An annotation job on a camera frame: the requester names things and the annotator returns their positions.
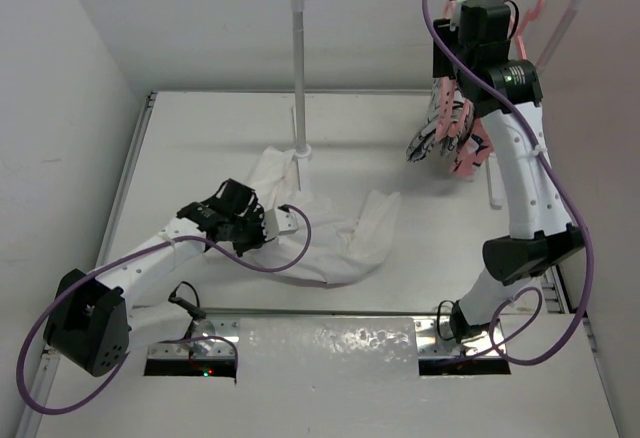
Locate pink plastic hanger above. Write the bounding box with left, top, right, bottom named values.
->
left=435, top=77, right=472, bottom=141

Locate white t shirt red print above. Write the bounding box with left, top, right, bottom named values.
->
left=248, top=147, right=401, bottom=285

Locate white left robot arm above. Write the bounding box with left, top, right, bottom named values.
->
left=44, top=179, right=278, bottom=377

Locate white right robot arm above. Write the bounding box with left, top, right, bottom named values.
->
left=433, top=0, right=584, bottom=342

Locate pink hanger with white shirt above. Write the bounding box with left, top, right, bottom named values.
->
left=443, top=0, right=457, bottom=20

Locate empty pink hanger right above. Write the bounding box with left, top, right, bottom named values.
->
left=512, top=0, right=547, bottom=60

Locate pink navy printed shirt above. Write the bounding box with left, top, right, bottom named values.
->
left=451, top=119, right=494, bottom=179

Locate white black printed shirt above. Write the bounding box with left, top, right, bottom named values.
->
left=406, top=78, right=472, bottom=162

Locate white clothes rack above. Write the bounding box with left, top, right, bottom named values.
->
left=290, top=0, right=586, bottom=193

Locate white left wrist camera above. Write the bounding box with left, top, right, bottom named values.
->
left=263, top=207, right=299, bottom=241

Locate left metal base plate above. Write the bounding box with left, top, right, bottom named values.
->
left=146, top=314, right=241, bottom=361

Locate metal base plate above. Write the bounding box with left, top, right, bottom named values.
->
left=146, top=314, right=241, bottom=361
left=414, top=314, right=500, bottom=361

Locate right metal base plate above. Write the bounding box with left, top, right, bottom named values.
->
left=414, top=314, right=500, bottom=361

